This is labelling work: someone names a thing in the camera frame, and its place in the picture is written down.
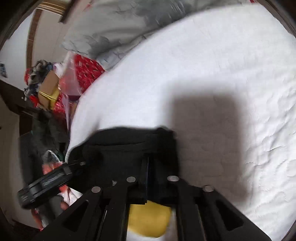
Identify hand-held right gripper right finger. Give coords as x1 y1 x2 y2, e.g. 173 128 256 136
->
149 160 272 241

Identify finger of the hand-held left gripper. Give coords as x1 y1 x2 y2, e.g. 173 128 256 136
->
67 161 88 168

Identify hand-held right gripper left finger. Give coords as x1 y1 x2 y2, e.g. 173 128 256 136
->
35 158 150 241

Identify black pants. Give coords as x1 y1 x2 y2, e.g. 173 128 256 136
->
66 126 180 202

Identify yellow tag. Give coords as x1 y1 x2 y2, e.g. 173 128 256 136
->
128 200 172 239

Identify dark green cloth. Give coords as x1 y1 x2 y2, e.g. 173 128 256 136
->
20 110 70 163

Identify yellow box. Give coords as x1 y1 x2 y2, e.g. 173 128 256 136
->
36 89 61 110

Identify brown cardboard box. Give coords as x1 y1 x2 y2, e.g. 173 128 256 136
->
38 70 60 96

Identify clear plastic bag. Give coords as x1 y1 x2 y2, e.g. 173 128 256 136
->
53 51 82 96

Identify red floral quilt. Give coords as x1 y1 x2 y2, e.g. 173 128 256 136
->
52 51 107 121

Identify pile of clothes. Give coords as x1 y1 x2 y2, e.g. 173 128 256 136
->
23 60 54 101

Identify white bed cover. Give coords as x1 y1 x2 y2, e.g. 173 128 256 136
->
65 3 296 241

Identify grey floral pillow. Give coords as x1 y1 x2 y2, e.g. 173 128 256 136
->
60 0 250 70

